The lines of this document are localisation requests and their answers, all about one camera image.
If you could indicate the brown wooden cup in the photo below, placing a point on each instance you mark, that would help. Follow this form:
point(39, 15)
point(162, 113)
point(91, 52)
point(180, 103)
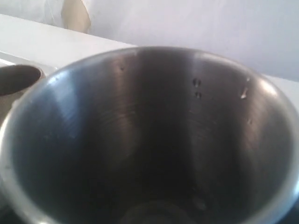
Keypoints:
point(16, 78)

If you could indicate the stainless steel cup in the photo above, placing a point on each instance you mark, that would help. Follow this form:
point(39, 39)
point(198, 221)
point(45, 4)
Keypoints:
point(151, 135)

